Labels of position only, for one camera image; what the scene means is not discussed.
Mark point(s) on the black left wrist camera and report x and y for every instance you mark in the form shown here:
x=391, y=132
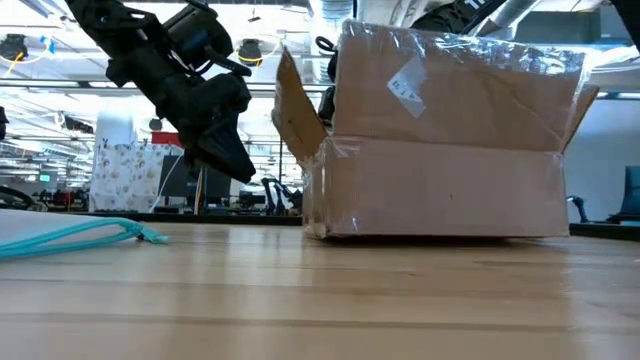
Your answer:
x=200, y=35

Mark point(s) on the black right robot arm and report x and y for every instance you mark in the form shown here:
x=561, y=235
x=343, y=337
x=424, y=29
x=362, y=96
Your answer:
x=450, y=17

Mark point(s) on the floral patterned partition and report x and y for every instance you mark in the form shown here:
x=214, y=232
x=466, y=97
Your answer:
x=125, y=175

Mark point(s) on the red background box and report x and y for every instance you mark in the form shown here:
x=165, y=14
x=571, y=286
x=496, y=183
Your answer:
x=165, y=140

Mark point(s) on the teal-edged mesh zipper pouch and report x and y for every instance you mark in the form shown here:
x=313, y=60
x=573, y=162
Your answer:
x=30, y=225

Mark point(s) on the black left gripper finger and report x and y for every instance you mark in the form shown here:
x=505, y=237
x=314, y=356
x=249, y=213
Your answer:
x=232, y=150
x=205, y=159

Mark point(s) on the black monitor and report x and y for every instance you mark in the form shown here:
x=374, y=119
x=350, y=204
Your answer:
x=220, y=187

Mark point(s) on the background black robot arm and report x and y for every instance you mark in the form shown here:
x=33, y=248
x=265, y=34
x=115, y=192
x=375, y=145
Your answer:
x=577, y=205
x=280, y=192

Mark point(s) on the yellow orange pole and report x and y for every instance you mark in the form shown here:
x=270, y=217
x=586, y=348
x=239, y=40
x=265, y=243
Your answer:
x=201, y=197

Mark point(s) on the brown taped cardboard box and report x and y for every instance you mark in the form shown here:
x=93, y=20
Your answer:
x=425, y=190

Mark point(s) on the black dome ceiling camera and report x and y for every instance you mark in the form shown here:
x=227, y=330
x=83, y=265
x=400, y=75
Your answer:
x=250, y=52
x=12, y=47

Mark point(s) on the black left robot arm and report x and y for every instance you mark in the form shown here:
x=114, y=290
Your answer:
x=100, y=20

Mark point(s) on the silver ventilation duct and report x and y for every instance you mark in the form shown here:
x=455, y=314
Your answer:
x=337, y=10

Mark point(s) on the black aluminium table frame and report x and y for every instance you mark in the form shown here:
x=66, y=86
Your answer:
x=200, y=220

